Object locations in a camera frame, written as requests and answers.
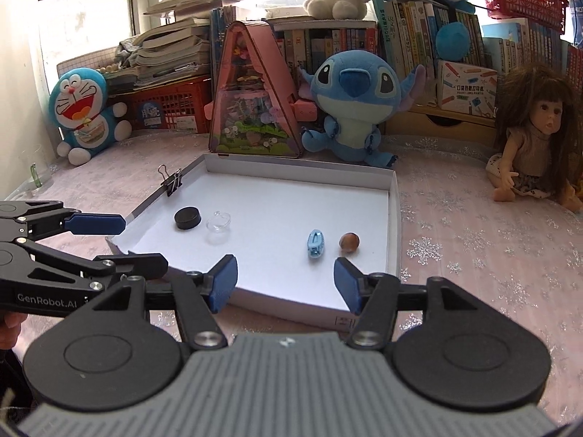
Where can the brown hazelnut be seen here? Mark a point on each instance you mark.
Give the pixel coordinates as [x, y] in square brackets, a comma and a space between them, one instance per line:
[350, 242]

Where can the blue alien plush toy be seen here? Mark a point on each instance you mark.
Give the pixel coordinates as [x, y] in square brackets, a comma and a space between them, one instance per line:
[350, 86]

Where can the red plastic crate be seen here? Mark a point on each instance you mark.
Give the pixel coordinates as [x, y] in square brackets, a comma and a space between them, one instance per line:
[182, 100]

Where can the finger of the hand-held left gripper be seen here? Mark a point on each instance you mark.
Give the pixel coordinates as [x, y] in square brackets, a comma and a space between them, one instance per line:
[98, 223]
[136, 265]

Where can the row of tall books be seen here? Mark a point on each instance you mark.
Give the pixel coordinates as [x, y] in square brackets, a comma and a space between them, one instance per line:
[410, 32]

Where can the clear cup with green straw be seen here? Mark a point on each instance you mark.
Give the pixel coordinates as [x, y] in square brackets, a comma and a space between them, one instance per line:
[34, 175]

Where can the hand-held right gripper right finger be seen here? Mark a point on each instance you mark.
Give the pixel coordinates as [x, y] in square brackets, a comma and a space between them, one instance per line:
[346, 289]

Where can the white pencil-print carton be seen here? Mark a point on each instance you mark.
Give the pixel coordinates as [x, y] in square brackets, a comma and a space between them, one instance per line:
[464, 91]

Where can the red plastic basket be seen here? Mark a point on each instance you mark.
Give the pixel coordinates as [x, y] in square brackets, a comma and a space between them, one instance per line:
[524, 2]

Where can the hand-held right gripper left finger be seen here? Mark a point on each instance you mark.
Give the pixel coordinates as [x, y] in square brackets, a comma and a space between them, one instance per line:
[223, 282]

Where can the person's left hand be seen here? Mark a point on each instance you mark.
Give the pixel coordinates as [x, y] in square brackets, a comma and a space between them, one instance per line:
[10, 330]

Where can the blue cat plush toy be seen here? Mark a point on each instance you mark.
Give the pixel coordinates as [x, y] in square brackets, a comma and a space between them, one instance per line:
[79, 104]

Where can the small black binder clip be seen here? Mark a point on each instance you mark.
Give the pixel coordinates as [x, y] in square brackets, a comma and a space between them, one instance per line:
[174, 184]

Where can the wooden drawer unit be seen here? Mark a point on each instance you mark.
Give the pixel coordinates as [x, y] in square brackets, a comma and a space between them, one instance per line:
[419, 125]

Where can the row of blue booklets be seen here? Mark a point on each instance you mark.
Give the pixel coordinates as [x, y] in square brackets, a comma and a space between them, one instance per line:
[222, 41]

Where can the row of blue-spined books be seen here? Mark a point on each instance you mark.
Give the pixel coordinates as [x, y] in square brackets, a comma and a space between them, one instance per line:
[524, 45]

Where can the small light blue gadget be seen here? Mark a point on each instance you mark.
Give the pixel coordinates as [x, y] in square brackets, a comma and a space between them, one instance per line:
[315, 244]

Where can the white shallow cardboard box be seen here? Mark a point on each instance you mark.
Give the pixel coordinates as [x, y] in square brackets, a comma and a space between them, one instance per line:
[273, 218]

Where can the stack of books and papers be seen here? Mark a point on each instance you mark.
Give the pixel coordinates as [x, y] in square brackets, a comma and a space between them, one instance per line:
[173, 50]

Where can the row of short books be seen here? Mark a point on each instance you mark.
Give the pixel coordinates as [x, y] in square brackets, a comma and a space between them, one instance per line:
[319, 50]

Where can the pink triangular miniature dollhouse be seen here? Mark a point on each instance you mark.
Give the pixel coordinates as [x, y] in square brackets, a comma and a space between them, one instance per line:
[246, 114]

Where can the brown-haired baby doll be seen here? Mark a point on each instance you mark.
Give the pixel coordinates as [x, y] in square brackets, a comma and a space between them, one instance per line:
[546, 118]

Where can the pink snowflake lace tablecloth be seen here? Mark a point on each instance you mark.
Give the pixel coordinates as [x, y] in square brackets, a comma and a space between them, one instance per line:
[455, 236]

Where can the clear plastic cap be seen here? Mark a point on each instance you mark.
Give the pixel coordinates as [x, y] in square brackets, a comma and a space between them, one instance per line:
[217, 225]

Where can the thick black round puck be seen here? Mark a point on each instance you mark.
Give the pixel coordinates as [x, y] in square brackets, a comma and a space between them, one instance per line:
[187, 217]

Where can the white window frame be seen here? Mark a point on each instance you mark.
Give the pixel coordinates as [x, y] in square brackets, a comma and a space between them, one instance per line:
[86, 18]

